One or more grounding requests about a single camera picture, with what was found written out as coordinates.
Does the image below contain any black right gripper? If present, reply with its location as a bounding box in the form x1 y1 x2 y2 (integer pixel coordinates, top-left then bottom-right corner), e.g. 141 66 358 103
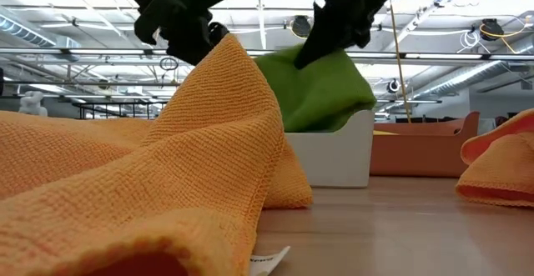
293 0 411 71

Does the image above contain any green microfiber towel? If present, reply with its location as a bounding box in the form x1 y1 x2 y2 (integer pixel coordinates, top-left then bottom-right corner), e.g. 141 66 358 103
253 43 377 134

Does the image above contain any orange microfiber towel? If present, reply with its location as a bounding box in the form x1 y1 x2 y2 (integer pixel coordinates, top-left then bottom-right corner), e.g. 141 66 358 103
455 108 534 208
0 33 315 276

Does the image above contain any white plastic basket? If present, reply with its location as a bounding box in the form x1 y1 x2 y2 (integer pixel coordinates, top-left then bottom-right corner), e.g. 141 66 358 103
283 109 376 189

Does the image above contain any white robot figure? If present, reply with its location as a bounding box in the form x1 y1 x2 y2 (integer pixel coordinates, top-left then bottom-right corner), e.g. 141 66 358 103
18 91 49 118

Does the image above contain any orange plastic basket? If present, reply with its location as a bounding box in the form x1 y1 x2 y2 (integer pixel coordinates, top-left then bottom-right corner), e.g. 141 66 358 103
368 110 481 179

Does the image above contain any yellow cable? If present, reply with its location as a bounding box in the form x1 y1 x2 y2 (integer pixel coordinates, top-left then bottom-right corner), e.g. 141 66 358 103
388 0 413 124

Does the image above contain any black wire basket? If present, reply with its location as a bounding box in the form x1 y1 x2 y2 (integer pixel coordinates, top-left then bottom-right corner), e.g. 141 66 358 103
72 100 169 121

